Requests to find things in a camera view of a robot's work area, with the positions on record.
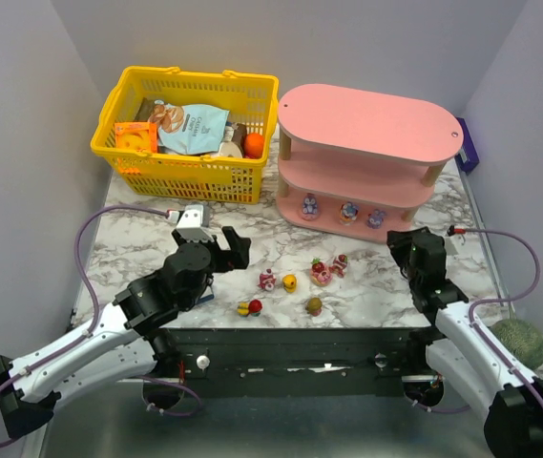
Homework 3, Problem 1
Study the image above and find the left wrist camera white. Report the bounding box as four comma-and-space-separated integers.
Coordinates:
167, 203, 214, 242

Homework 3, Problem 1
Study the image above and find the black mounting rail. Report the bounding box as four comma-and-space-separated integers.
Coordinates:
152, 327, 446, 406

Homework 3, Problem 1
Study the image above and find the orange snack box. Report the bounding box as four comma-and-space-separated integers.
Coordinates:
115, 121, 157, 155

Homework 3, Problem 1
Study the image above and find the olive brown round toy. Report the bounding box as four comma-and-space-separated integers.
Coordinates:
305, 297, 323, 317

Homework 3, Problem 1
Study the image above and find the yellow duck toy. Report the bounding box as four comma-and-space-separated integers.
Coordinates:
282, 274, 298, 293

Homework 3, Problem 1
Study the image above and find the pink three-tier shelf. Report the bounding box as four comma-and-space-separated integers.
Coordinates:
276, 84, 464, 243

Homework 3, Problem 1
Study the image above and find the small purple bunny toy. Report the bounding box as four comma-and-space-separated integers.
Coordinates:
366, 209, 386, 229

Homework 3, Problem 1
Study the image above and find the pink strawberry bear toy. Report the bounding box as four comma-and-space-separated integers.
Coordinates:
329, 254, 348, 278

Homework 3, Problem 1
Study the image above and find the light blue snack bag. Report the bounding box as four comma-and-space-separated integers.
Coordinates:
152, 100, 229, 156

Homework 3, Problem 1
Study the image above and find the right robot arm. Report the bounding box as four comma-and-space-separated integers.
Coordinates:
386, 227, 543, 457

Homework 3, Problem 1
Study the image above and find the red yellow mushroom toy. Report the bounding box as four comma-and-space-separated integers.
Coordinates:
237, 300, 263, 318

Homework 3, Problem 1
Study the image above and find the green textured ball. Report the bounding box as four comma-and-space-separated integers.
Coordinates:
490, 319, 543, 371

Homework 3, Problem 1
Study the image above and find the yellow plastic shopping basket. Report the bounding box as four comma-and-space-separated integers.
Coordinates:
91, 66, 279, 204

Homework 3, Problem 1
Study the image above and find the purple bunny donut toy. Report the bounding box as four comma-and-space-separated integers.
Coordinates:
300, 193, 320, 220

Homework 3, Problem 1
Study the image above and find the purple box behind shelf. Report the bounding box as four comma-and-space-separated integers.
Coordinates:
455, 117, 480, 175

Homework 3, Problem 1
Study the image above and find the strawberry tart toy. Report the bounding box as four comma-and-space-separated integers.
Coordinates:
310, 258, 332, 286

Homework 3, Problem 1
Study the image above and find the white round container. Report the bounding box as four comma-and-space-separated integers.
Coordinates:
214, 140, 243, 158

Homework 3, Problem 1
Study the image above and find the dark brown packet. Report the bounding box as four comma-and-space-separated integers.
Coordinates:
134, 98, 157, 122

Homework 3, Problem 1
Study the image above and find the orange fruit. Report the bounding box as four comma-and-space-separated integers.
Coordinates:
242, 133, 265, 159

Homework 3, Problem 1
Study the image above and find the blue boxed product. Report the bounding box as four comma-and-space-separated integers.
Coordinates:
197, 286, 215, 304

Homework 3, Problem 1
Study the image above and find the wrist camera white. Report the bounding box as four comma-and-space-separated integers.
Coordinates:
167, 203, 214, 242
445, 225, 466, 256

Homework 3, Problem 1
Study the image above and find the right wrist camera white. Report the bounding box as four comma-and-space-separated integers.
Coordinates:
445, 225, 466, 256

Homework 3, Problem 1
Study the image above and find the purple bunny cup toy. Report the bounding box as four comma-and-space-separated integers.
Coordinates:
340, 201, 359, 225

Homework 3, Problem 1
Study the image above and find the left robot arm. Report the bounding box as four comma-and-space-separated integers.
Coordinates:
0, 226, 251, 442

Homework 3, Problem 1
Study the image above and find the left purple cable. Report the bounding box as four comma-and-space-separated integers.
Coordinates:
0, 204, 177, 449

